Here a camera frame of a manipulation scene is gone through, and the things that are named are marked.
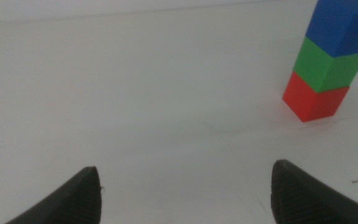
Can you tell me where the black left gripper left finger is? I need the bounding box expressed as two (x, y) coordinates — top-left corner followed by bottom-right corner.
(6, 166), (102, 224)

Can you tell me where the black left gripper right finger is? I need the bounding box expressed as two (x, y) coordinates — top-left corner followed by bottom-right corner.
(270, 159), (358, 224)

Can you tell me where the red cube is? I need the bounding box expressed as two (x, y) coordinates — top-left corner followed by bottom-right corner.
(282, 70), (351, 123)

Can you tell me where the green cube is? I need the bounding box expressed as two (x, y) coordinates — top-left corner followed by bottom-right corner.
(292, 36), (358, 94)

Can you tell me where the blue cube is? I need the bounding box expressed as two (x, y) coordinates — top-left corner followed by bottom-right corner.
(305, 0), (358, 58)

